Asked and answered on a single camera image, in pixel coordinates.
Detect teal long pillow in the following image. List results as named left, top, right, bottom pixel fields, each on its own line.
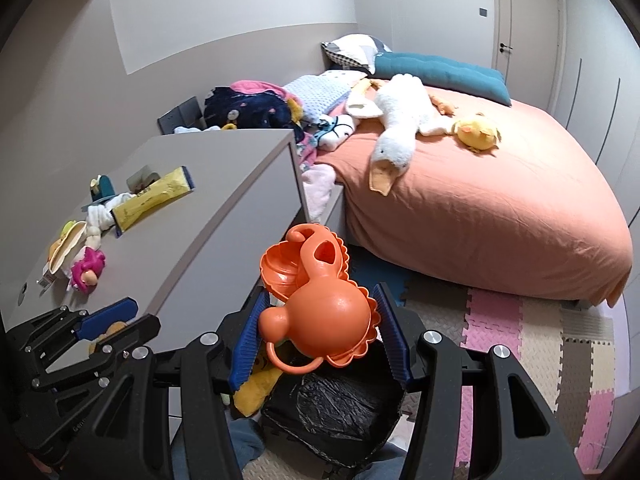
left=374, top=52, right=511, bottom=106

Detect white goose plush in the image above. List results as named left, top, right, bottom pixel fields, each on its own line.
left=345, top=74, right=454, bottom=196

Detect white checkered pillow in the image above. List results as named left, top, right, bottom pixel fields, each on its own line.
left=321, top=34, right=392, bottom=75

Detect light blue knitted blanket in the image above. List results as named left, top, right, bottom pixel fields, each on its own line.
left=283, top=70, right=367, bottom=124

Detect yellow bear plush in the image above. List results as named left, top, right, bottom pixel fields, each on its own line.
left=221, top=347, right=282, bottom=417

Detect black trash bin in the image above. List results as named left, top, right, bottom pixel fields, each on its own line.
left=262, top=340, right=405, bottom=470

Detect navy blue blanket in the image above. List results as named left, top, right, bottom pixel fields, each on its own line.
left=203, top=87, right=304, bottom=142

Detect bed with orange sheet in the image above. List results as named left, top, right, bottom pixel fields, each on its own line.
left=318, top=90, right=634, bottom=304

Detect yellow snack bag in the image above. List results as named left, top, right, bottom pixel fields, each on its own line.
left=111, top=166, right=194, bottom=236

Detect teal tape dispenser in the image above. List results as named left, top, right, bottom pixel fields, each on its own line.
left=81, top=174, right=116, bottom=211

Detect pink plastic toy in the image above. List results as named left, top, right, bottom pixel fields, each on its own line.
left=70, top=246, right=105, bottom=294

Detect door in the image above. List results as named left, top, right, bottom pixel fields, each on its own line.
left=494, top=0, right=566, bottom=113

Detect yellow sponge ball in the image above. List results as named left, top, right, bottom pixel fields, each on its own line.
left=88, top=321, right=127, bottom=356

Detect grey desk grommet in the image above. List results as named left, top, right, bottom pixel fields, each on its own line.
left=16, top=282, right=28, bottom=306

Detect yellow duck plush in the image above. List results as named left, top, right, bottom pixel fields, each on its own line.
left=451, top=115, right=502, bottom=153

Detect pink cloth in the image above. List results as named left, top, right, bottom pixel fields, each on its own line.
left=230, top=79, right=303, bottom=106

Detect white cloth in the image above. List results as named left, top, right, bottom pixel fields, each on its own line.
left=85, top=193, right=134, bottom=250

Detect grey dresser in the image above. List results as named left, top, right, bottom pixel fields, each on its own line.
left=6, top=129, right=308, bottom=352

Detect dark wall socket panel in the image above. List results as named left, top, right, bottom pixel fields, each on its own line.
left=157, top=96, right=205, bottom=134

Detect colourful foam floor mat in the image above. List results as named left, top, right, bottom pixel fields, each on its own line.
left=350, top=246, right=628, bottom=474

